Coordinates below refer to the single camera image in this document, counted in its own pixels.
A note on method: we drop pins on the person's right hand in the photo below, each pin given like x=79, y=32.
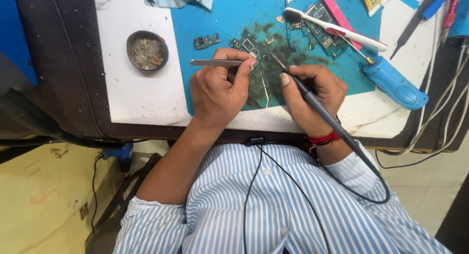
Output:
x=318, y=92

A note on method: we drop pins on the person's left hand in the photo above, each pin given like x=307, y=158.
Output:
x=214, y=92

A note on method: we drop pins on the silver metal tweezers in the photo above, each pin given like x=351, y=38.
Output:
x=214, y=62

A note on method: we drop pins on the red thread wristband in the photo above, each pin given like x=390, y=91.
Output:
x=324, y=139

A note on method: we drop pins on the thin white flex strip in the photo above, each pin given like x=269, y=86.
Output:
x=264, y=85

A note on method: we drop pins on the small green circuit board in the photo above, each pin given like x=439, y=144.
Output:
x=206, y=41

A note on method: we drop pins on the large green phone motherboard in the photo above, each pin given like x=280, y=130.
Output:
x=322, y=34

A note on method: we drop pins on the green phone circuit board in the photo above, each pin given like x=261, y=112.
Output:
x=248, y=44

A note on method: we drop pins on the white and red toothbrush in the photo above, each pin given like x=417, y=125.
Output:
x=351, y=35

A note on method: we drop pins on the blue silicone work mat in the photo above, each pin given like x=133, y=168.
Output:
x=220, y=23

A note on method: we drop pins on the small metal shield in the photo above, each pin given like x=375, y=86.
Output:
x=269, y=40
x=280, y=19

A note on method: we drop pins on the blue electric screwdriver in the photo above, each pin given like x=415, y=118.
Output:
x=394, y=83

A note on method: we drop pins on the round tin of flux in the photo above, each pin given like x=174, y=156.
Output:
x=147, y=50

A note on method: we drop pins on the pink plastic pry tool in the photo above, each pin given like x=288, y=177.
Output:
x=335, y=8

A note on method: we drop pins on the yellow and white packet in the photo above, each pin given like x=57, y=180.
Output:
x=374, y=0

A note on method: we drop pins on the blue clamp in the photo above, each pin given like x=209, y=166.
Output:
x=121, y=153

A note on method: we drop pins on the black pointed tweezers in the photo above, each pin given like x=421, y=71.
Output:
x=414, y=25

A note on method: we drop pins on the blue white striped shirt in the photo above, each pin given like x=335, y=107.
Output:
x=278, y=202

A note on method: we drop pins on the blue pen-shaped tool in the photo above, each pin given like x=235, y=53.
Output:
x=436, y=5

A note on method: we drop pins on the yellow carton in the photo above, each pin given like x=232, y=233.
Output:
x=47, y=202

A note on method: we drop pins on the black stool frame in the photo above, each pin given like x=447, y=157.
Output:
x=121, y=199

